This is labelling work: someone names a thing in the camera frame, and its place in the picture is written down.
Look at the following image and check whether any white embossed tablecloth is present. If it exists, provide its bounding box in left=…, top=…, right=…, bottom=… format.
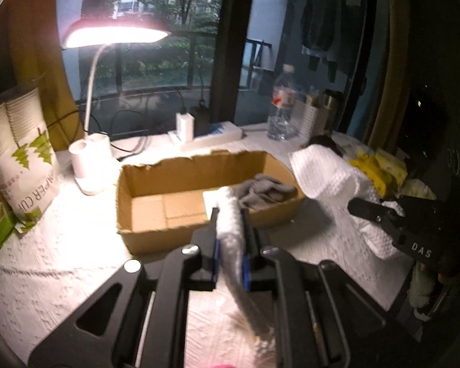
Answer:
left=0, top=122, right=415, bottom=368

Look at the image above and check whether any pink plush toy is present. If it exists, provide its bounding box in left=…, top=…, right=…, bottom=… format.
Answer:
left=212, top=364, right=236, bottom=368

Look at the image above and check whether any bubble wrap roll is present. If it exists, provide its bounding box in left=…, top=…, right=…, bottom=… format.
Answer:
left=203, top=186, right=267, bottom=323

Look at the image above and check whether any white perforated organizer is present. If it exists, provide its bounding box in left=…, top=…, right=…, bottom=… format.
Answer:
left=292, top=102, right=329, bottom=138

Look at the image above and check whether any white waffle towel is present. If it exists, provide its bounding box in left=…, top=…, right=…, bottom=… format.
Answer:
left=290, top=144, right=405, bottom=260

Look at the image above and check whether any black charger adapter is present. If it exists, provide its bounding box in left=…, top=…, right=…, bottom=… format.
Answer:
left=191, top=99, right=211, bottom=137

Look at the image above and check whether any small black object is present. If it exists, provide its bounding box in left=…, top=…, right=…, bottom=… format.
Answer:
left=307, top=135, right=343, bottom=157

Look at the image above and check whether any grey dotted glove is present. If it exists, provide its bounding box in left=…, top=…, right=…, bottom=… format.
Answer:
left=234, top=173, right=297, bottom=210

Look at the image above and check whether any yellow curtain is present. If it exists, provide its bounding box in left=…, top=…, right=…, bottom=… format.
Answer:
left=7, top=0, right=83, bottom=150

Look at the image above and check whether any yellow packet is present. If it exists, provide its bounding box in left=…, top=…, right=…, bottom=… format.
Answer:
left=349, top=149, right=408, bottom=198

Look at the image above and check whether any paper cup package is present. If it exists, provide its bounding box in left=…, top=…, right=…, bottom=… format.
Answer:
left=0, top=85, right=60, bottom=232

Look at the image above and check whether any brown cardboard box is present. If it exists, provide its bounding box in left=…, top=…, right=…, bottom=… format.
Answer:
left=116, top=150, right=305, bottom=254

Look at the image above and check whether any clear water bottle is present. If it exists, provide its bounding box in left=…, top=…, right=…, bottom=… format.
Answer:
left=266, top=64, right=298, bottom=140

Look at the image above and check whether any white charger adapter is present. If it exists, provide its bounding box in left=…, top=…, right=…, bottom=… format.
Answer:
left=176, top=113, right=194, bottom=144

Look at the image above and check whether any white desk lamp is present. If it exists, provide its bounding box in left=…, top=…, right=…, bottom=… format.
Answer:
left=60, top=17, right=173, bottom=196

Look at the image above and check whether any white power strip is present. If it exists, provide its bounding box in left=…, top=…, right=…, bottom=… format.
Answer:
left=168, top=121, right=243, bottom=150

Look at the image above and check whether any cotton swab bag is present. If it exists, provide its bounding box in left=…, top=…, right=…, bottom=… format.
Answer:
left=228, top=310, right=276, bottom=359

